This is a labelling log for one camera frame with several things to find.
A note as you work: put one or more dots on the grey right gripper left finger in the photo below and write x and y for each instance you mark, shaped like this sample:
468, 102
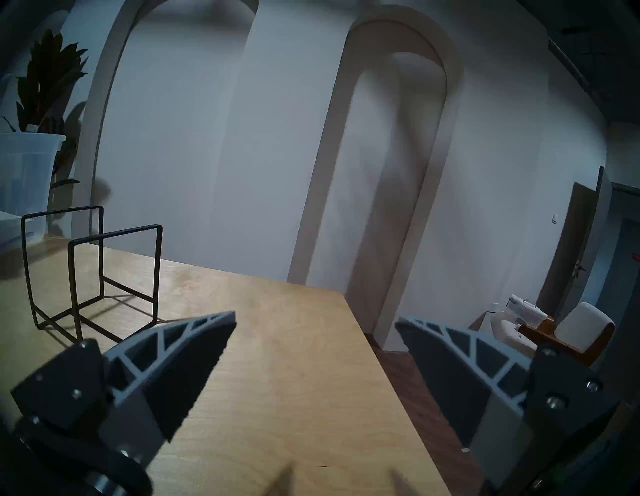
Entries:
150, 380

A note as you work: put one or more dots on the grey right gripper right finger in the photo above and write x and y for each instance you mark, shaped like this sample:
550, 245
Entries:
475, 390

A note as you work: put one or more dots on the clear plastic storage box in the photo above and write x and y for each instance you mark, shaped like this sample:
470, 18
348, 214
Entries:
25, 170

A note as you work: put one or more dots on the white bag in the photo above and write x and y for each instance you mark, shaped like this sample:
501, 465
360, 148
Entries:
525, 306

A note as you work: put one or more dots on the white wooden armchair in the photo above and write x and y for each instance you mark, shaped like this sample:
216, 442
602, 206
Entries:
585, 320

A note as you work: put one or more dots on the grey open door leaf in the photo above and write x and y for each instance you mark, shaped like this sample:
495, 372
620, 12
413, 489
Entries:
602, 210

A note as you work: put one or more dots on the dark green potted plant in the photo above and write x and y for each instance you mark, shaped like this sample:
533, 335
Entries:
47, 75

